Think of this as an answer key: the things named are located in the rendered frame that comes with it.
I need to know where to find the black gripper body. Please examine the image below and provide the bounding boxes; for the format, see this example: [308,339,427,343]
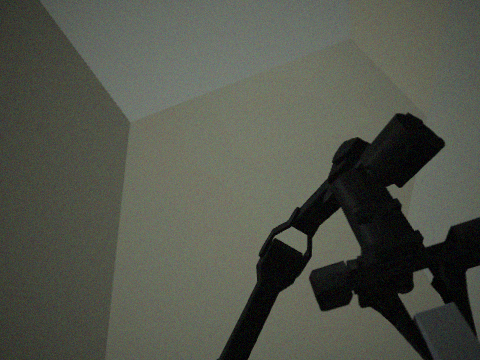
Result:
[309,196,480,311]

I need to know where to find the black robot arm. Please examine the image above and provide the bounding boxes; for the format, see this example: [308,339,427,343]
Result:
[216,112,445,360]

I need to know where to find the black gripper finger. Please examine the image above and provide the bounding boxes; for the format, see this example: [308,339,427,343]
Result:
[357,277,434,360]
[430,253,478,339]

